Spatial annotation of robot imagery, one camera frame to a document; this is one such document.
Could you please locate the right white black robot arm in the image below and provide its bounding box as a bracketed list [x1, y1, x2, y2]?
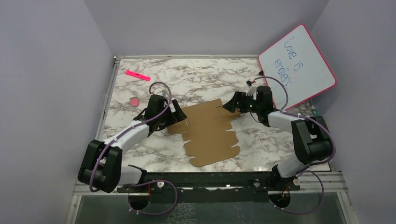
[222, 86, 335, 190]

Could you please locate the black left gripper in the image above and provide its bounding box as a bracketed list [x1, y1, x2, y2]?
[157, 99, 187, 129]

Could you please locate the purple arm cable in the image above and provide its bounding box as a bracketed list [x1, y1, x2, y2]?
[247, 76, 337, 215]
[89, 81, 178, 216]

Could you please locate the pink highlighter marker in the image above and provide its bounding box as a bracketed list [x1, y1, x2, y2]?
[125, 70, 151, 82]

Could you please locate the pink eraser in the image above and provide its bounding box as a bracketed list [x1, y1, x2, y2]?
[129, 97, 140, 108]

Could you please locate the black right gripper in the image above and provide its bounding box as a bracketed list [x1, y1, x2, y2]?
[223, 91, 262, 113]

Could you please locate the pink framed whiteboard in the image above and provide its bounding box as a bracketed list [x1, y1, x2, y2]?
[258, 24, 337, 110]

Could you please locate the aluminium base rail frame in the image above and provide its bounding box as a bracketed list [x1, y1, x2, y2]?
[66, 55, 352, 224]

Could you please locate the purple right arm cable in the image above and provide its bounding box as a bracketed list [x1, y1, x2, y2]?
[247, 76, 337, 215]

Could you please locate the green capped marker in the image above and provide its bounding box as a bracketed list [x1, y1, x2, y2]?
[311, 105, 318, 117]

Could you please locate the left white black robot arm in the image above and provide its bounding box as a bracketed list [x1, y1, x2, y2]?
[78, 95, 187, 193]

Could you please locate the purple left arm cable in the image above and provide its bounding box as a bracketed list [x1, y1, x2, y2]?
[89, 81, 178, 216]

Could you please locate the brown cardboard box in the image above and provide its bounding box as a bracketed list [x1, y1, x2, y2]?
[167, 98, 240, 167]

